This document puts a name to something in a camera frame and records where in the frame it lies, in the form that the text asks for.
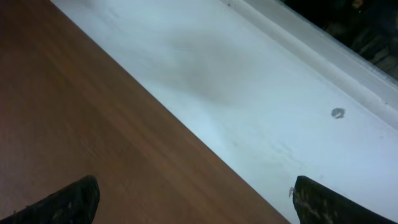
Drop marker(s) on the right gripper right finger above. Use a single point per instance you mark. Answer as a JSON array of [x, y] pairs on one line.
[[317, 204]]

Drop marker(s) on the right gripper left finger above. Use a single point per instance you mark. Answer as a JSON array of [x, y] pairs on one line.
[[76, 203]]

